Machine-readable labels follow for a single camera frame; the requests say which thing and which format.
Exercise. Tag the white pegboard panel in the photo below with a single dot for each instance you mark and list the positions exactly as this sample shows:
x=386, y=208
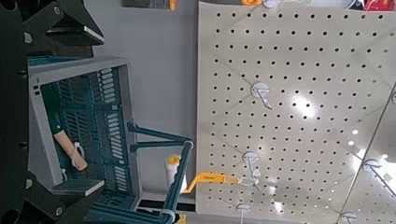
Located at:
x=373, y=205
x=295, y=62

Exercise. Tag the white upper pegboard panel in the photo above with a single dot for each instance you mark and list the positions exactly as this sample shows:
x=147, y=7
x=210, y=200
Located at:
x=373, y=205

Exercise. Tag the blue grey folding crate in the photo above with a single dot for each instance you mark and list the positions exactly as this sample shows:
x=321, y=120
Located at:
x=93, y=102

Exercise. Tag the red utility knife package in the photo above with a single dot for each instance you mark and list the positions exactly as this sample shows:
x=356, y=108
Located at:
x=378, y=3

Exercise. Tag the white rectangular base hook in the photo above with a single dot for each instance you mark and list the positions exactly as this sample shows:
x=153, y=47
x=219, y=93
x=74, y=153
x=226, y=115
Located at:
x=387, y=177

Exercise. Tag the white plastic pegboard hook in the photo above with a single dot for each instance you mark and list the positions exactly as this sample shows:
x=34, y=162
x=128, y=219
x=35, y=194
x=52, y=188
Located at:
x=271, y=3
x=260, y=90
x=243, y=207
x=250, y=157

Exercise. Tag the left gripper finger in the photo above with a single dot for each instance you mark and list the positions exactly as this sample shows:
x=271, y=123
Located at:
x=81, y=28
x=74, y=193

